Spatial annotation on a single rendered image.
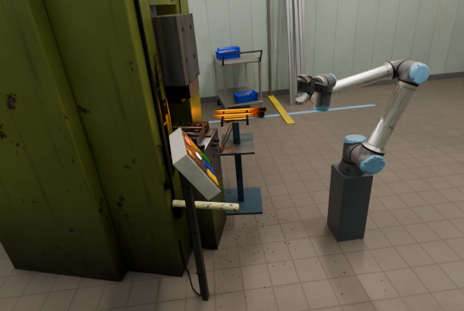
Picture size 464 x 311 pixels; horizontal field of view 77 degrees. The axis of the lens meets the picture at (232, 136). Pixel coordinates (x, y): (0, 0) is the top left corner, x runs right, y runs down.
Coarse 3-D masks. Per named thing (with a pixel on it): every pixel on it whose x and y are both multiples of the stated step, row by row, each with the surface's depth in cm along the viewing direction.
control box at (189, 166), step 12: (180, 132) 156; (180, 144) 144; (192, 144) 160; (180, 156) 134; (192, 156) 138; (180, 168) 135; (192, 168) 136; (204, 168) 146; (192, 180) 139; (204, 180) 140; (204, 192) 143; (216, 192) 145
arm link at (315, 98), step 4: (312, 96) 179; (316, 96) 172; (320, 96) 170; (324, 96) 169; (328, 96) 169; (312, 100) 178; (316, 100) 173; (320, 100) 170; (324, 100) 170; (328, 100) 170; (316, 104) 173; (320, 104) 171; (324, 104) 171; (328, 104) 172; (316, 108) 174; (320, 108) 172; (324, 108) 172; (328, 108) 173
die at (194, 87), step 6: (192, 84) 189; (198, 84) 202; (168, 90) 187; (174, 90) 186; (180, 90) 186; (186, 90) 185; (192, 90) 189; (198, 90) 202; (168, 96) 189; (174, 96) 188; (180, 96) 188; (186, 96) 187; (192, 96) 189
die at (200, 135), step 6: (174, 126) 219; (180, 126) 218; (186, 126) 217; (192, 126) 217; (198, 126) 216; (186, 132) 208; (192, 132) 208; (198, 132) 207; (204, 132) 218; (192, 138) 200; (198, 138) 203
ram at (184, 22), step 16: (160, 16) 173; (176, 16) 162; (192, 16) 188; (160, 32) 167; (176, 32) 166; (192, 32) 188; (160, 48) 171; (176, 48) 170; (192, 48) 188; (176, 64) 174; (192, 64) 189; (176, 80) 178; (192, 80) 189
